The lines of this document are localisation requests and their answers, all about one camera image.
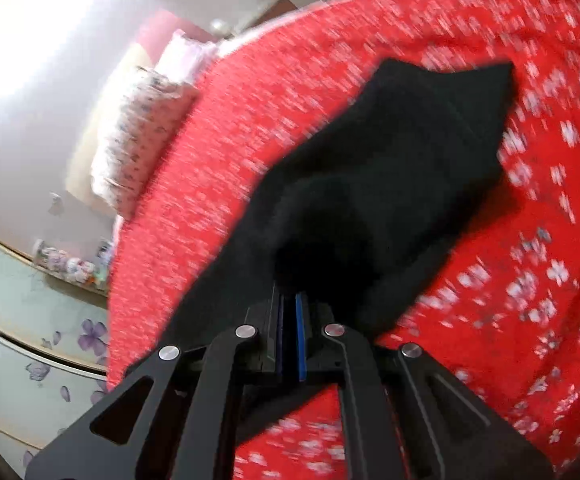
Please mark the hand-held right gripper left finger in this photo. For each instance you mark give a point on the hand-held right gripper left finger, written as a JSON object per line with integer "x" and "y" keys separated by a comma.
{"x": 280, "y": 332}

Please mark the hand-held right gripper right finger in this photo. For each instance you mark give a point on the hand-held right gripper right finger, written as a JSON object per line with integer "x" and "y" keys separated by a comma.
{"x": 300, "y": 335}

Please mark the black pants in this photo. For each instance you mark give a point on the black pants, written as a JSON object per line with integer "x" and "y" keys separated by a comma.
{"x": 370, "y": 185}

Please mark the red floral bedsheet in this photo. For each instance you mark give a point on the red floral bedsheet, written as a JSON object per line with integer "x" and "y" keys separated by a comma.
{"x": 495, "y": 260}

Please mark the row of small figurines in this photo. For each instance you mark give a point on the row of small figurines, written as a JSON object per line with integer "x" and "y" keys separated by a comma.
{"x": 69, "y": 262}

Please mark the floral patterned pillow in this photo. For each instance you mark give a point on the floral patterned pillow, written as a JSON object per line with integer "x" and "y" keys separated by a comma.
{"x": 137, "y": 140}

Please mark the floral printed cabinet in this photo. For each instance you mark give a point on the floral printed cabinet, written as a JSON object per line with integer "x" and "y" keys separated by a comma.
{"x": 29, "y": 340}

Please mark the pink pillow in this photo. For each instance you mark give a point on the pink pillow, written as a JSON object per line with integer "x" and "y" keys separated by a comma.
{"x": 184, "y": 57}

